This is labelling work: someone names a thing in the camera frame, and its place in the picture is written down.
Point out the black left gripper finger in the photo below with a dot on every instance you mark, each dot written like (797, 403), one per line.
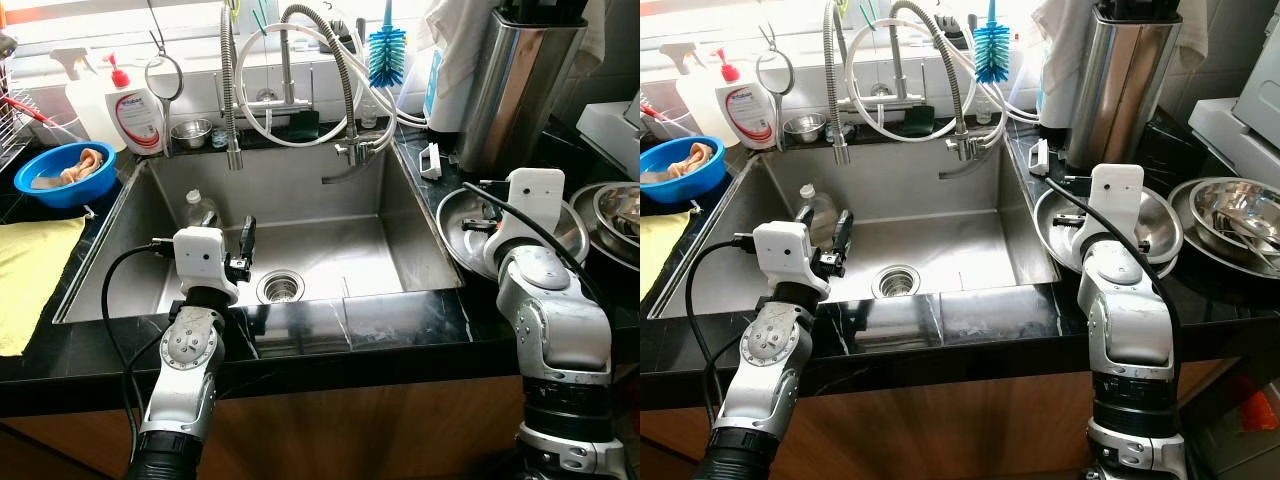
(209, 218)
(843, 235)
(804, 218)
(247, 240)

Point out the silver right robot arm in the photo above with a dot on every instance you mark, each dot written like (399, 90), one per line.
(1125, 320)
(555, 330)

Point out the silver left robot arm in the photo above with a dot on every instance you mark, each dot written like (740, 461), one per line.
(185, 370)
(770, 360)

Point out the clear plastic bottle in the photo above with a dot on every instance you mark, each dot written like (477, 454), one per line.
(823, 215)
(196, 208)

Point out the steel plate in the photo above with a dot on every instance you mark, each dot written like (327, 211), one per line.
(1195, 255)
(582, 250)
(460, 240)
(1055, 235)

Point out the steel sink drain strainer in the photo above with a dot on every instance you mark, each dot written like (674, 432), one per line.
(895, 282)
(280, 287)

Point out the stainless steel sink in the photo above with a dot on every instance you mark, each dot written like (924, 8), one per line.
(330, 230)
(950, 230)

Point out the small steel bowl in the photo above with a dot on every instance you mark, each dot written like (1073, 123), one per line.
(191, 133)
(805, 127)

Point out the blue plastic bowl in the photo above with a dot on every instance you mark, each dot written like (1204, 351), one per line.
(690, 187)
(60, 193)

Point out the white soap pump bottle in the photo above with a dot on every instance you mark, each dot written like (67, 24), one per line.
(745, 115)
(138, 120)

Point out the steel spring pull-down faucet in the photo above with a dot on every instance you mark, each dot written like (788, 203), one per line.
(835, 100)
(232, 100)

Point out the peach coloured rag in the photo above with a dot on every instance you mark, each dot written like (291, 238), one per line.
(697, 157)
(85, 165)

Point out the white appliance with blue label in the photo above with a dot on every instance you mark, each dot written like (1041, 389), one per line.
(448, 95)
(1053, 100)

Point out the dark green sponge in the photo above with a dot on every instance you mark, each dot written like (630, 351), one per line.
(305, 124)
(921, 119)

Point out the tall steel cylinder container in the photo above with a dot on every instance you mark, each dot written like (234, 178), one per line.
(1120, 100)
(510, 100)

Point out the yellow cloth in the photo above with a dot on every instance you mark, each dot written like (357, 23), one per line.
(35, 270)
(655, 250)

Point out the white boxy appliance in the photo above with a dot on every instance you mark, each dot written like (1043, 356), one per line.
(612, 135)
(1245, 130)

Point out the white spray bottle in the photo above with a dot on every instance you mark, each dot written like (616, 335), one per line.
(697, 100)
(85, 110)

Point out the blue bottle brush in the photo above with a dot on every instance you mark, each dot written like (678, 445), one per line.
(992, 50)
(386, 55)

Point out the wooden base cabinet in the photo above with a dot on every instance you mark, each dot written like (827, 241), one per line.
(350, 430)
(950, 430)

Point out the grey hanging towel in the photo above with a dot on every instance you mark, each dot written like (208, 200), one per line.
(592, 30)
(1195, 30)

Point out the orange item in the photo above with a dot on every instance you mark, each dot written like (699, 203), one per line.
(1258, 390)

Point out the white storage box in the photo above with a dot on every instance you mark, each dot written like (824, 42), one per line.
(1235, 440)

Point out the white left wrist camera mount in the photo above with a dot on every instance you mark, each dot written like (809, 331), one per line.
(785, 255)
(200, 260)

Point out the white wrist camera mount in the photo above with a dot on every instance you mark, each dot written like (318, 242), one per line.
(200, 260)
(535, 195)
(1118, 195)
(785, 255)

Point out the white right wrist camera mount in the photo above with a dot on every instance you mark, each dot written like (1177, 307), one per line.
(535, 195)
(1118, 195)

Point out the steel wall tap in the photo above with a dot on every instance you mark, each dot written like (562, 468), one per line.
(897, 65)
(287, 70)

